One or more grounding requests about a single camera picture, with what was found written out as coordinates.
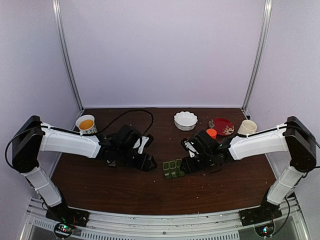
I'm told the green weekly pill organizer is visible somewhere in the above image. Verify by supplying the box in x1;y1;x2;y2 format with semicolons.
162;158;185;180

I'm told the red floral plate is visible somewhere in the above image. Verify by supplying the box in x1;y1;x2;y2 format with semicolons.
208;117;235;136

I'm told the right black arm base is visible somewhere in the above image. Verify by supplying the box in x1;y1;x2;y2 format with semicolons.
239;205;283;238

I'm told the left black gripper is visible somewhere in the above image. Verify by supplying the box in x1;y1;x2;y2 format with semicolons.
116;145;158;172

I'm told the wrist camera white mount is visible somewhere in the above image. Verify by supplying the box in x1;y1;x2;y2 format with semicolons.
133;134;154;154
181;138;199;158

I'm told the white fluted ceramic bowl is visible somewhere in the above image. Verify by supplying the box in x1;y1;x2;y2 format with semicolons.
173;111;198;131

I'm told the cream ceramic mug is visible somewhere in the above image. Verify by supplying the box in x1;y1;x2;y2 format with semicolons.
237;119;258;135

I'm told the aluminium frame post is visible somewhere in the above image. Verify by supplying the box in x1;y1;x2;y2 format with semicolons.
52;0;84;112
241;0;273;115

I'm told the small white pill bottle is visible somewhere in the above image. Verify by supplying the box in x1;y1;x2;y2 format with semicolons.
107;161;117;167

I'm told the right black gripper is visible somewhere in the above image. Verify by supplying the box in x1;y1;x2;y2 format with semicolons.
180;151;214;175

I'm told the front aluminium rail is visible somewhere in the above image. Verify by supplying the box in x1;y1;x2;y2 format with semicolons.
18;197;311;240

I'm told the paper cup with orange contents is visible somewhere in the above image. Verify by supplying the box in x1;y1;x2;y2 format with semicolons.
75;114;98;134

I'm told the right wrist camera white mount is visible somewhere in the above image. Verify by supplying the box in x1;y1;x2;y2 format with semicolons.
181;138;199;158

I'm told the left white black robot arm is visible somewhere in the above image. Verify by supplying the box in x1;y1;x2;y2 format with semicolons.
6;115;157;222

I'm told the left aluminium frame post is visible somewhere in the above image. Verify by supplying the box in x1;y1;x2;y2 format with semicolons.
52;0;84;112

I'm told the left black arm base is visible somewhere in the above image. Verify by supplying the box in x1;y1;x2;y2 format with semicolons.
43;191;90;240

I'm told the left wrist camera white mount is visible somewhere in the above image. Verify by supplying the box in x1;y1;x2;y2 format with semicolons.
133;134;154;154

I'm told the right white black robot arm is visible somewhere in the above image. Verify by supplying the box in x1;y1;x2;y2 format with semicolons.
180;116;319;221

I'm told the right aluminium frame post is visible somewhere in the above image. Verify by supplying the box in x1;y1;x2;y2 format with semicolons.
241;0;273;115

